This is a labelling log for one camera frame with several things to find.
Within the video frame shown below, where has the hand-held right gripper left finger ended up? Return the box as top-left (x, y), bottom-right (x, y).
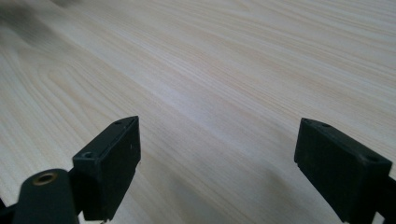
top-left (72, 116), bottom-right (142, 222)

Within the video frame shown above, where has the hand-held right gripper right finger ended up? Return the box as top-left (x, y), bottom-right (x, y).
top-left (293, 117), bottom-right (393, 224)

